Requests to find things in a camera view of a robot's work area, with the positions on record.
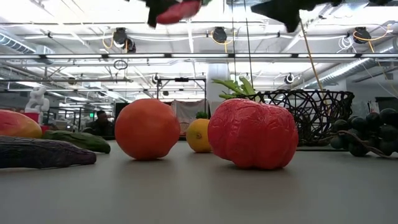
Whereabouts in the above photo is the dark purple eggplant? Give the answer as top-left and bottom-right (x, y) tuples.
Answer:
(0, 134), (98, 170)

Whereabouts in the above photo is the red yellow mango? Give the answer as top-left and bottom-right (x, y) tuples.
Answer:
(0, 109), (43, 139)

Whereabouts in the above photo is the black grape bunch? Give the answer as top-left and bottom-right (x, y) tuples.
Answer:
(329, 107), (398, 158)

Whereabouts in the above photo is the yellow orange lemon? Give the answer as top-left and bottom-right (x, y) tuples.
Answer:
(185, 118), (214, 154)

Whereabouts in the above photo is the dark green cucumber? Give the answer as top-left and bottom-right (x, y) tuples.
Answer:
(42, 129), (111, 154)

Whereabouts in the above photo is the green white celery stalk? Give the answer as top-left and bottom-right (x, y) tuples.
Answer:
(212, 77), (257, 101)

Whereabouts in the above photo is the red carrot with green leaf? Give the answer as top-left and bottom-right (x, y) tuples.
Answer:
(155, 0), (203, 26)

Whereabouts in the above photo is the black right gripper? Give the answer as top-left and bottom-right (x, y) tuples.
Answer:
(250, 0), (343, 34)

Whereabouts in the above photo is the orange round fruit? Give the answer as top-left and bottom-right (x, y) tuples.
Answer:
(114, 98), (182, 161)

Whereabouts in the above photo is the yellow cable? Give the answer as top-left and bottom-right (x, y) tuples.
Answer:
(299, 17), (325, 91)

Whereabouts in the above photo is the dark woven wire basket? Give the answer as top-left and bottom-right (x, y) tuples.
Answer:
(248, 89), (356, 147)

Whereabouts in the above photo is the black ceiling cable reel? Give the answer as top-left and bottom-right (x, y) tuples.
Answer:
(112, 27), (129, 45)
(353, 26), (370, 45)
(212, 26), (228, 44)

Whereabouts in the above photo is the person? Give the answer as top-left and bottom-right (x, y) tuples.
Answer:
(84, 110), (115, 138)

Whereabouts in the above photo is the white robot figure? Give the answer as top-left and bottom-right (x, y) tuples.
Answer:
(24, 86), (51, 114)

